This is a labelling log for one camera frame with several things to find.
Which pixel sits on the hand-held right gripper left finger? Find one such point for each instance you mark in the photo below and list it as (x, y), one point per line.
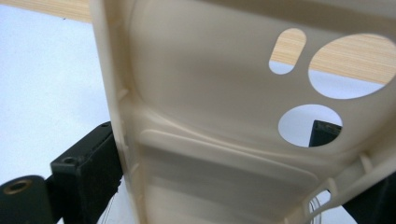
(87, 174)

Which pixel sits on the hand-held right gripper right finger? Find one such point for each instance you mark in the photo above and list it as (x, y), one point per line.
(373, 208)

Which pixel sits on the small colourful packet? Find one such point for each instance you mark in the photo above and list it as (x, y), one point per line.
(218, 124)

